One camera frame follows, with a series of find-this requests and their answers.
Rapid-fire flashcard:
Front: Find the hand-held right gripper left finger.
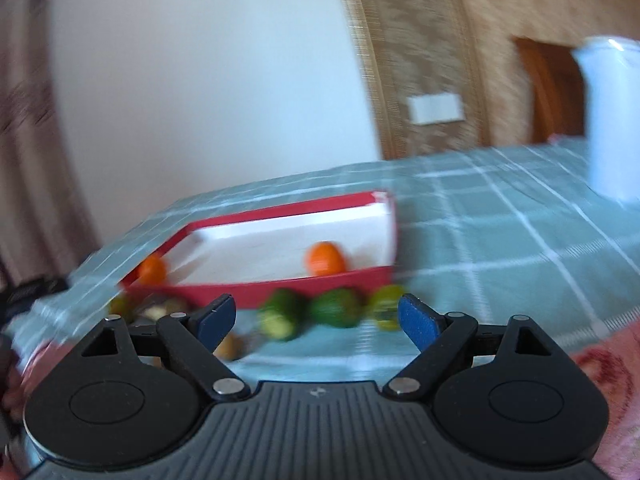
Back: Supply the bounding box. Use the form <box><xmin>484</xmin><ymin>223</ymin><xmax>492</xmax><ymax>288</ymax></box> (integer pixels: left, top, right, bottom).
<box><xmin>80</xmin><ymin>294</ymin><xmax>251</xmax><ymax>403</ymax></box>

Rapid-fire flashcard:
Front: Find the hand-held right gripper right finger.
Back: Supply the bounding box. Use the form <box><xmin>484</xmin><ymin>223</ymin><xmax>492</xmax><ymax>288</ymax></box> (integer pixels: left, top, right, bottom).
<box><xmin>382</xmin><ymin>293</ymin><xmax>557</xmax><ymax>404</ymax></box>

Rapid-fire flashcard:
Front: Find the round brown longan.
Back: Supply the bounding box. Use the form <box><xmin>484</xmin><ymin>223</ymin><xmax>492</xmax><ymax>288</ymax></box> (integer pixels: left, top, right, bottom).
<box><xmin>214</xmin><ymin>332</ymin><xmax>246</xmax><ymax>362</ymax></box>

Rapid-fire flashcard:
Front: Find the green cucumber piece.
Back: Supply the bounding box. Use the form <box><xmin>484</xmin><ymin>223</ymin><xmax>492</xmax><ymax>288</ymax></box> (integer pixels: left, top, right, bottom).
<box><xmin>257</xmin><ymin>288</ymin><xmax>309</xmax><ymax>342</ymax></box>

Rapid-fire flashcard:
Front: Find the red cardboard box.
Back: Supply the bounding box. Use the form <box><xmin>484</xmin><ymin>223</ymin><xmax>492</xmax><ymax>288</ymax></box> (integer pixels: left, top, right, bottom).
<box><xmin>119</xmin><ymin>190</ymin><xmax>399</xmax><ymax>312</ymax></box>

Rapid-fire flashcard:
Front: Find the dark green round fruit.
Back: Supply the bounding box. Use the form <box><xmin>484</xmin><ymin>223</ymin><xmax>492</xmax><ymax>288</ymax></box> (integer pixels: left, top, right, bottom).
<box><xmin>308</xmin><ymin>287</ymin><xmax>365</xmax><ymax>329</ymax></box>

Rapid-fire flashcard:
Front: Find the light green round fruit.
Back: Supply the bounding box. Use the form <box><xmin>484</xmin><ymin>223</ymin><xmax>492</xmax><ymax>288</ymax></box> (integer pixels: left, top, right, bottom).
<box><xmin>108</xmin><ymin>293</ymin><xmax>135</xmax><ymax>319</ymax></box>

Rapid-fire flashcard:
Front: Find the large orange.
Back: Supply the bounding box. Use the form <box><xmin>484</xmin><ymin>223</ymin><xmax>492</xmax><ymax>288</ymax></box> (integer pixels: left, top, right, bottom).
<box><xmin>134</xmin><ymin>255</ymin><xmax>169</xmax><ymax>287</ymax></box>

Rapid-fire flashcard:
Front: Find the small orange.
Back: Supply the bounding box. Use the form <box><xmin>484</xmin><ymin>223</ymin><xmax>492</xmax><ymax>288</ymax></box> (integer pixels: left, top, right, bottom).
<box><xmin>303</xmin><ymin>241</ymin><xmax>347</xmax><ymax>278</ymax></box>

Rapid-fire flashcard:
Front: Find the green checked blanket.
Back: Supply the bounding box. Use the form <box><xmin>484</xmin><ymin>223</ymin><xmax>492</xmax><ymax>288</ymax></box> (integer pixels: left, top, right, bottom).
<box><xmin>0</xmin><ymin>137</ymin><xmax>640</xmax><ymax>393</ymax></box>

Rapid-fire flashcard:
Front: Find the patterned curtain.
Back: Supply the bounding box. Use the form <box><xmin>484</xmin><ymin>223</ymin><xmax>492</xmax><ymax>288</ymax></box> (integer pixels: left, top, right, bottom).
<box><xmin>0</xmin><ymin>0</ymin><xmax>103</xmax><ymax>283</ymax></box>

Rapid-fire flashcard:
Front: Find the pink fleece blanket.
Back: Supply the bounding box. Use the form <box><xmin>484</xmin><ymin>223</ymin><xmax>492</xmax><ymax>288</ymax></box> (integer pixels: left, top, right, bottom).
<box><xmin>564</xmin><ymin>310</ymin><xmax>640</xmax><ymax>480</ymax></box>

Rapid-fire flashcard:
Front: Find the brown wooden headboard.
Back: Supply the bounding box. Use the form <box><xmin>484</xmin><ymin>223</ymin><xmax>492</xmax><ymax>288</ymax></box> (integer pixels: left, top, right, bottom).
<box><xmin>512</xmin><ymin>35</ymin><xmax>587</xmax><ymax>144</ymax></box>

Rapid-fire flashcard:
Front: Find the white kettle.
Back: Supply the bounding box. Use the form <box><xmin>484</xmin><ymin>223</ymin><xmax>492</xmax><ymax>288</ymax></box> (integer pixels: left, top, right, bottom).
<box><xmin>570</xmin><ymin>35</ymin><xmax>640</xmax><ymax>204</ymax></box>

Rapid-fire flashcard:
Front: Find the white wall switch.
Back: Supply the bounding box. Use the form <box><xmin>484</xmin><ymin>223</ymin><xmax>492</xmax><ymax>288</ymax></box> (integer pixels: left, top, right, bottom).
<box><xmin>405</xmin><ymin>92</ymin><xmax>465</xmax><ymax>125</ymax></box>

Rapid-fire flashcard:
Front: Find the gold wall moulding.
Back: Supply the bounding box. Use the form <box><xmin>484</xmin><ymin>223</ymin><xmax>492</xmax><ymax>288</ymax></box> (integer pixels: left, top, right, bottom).
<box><xmin>334</xmin><ymin>0</ymin><xmax>493</xmax><ymax>161</ymax></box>

